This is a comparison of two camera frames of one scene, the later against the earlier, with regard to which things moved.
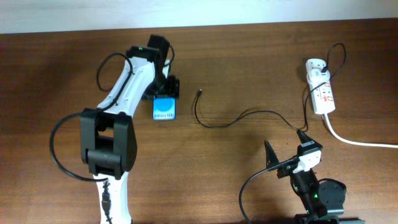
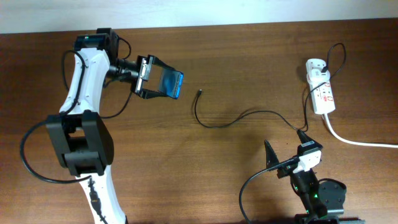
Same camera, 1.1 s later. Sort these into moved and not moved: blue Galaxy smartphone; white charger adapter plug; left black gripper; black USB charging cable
Moved: left black gripper; blue Galaxy smartphone
Not moved: white charger adapter plug; black USB charging cable
